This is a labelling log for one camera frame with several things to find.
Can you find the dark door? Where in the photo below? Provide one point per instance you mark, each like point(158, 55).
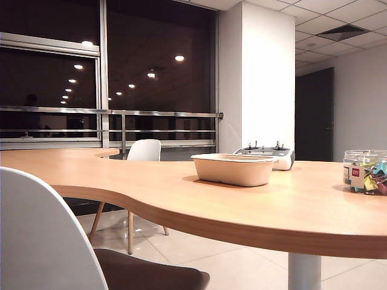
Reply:
point(314, 121)

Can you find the metal window frame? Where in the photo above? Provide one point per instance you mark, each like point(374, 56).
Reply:
point(104, 75)

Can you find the ceiling air vent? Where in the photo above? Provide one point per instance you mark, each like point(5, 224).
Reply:
point(341, 31)

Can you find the beige rectangular paper pulp container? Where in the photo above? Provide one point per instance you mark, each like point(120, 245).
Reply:
point(232, 172)

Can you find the white table pedestal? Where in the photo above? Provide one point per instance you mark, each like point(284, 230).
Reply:
point(303, 272)

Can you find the white remote controller with joysticks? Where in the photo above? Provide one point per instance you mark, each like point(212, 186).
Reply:
point(284, 161)

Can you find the white chair with wooden legs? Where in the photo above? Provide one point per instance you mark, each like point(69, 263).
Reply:
point(145, 150)

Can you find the white chair with brown cushion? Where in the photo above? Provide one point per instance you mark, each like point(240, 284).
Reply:
point(36, 226)

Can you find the steel window railing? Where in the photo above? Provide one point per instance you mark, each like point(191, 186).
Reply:
point(151, 114)

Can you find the clear plastic jar of clips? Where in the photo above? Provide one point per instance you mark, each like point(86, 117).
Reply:
point(362, 181)

